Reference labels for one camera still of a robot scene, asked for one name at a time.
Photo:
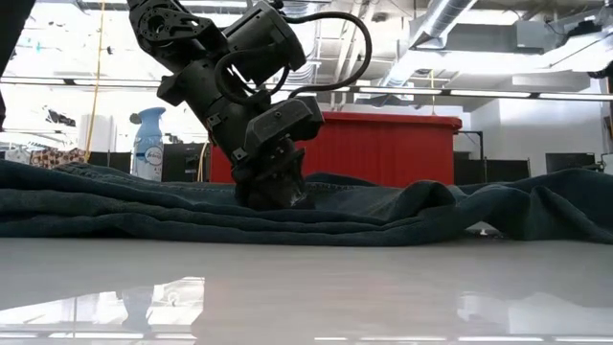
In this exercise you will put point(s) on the ceiling light rail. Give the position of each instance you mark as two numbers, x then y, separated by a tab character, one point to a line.
479	92

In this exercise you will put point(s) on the black computer monitor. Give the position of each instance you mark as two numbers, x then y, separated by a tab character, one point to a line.
570	162

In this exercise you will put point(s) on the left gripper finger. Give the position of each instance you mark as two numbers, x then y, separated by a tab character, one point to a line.
261	194
296	184

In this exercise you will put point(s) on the brown circle patterned fabric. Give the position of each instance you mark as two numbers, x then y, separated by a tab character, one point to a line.
57	155

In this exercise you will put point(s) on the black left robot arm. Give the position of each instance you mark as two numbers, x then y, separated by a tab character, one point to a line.
191	72

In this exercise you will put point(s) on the white patterned fabric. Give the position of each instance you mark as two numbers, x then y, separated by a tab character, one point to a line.
14	154

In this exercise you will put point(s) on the dark denim jeans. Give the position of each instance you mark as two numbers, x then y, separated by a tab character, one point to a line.
143	211

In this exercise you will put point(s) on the silver ceiling duct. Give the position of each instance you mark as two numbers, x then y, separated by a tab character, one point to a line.
431	33

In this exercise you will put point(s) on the black partition panel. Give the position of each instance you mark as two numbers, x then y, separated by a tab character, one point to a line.
109	160

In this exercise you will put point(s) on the red plastic laundry bin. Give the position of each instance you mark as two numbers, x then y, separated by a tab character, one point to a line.
383	151

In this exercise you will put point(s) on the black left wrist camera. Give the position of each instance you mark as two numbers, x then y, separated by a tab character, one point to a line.
282	122

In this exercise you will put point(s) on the black pole stand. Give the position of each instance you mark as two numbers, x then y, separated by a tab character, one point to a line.
480	153

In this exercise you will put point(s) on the light blue air freshener bottle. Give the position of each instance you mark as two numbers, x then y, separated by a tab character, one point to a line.
148	144

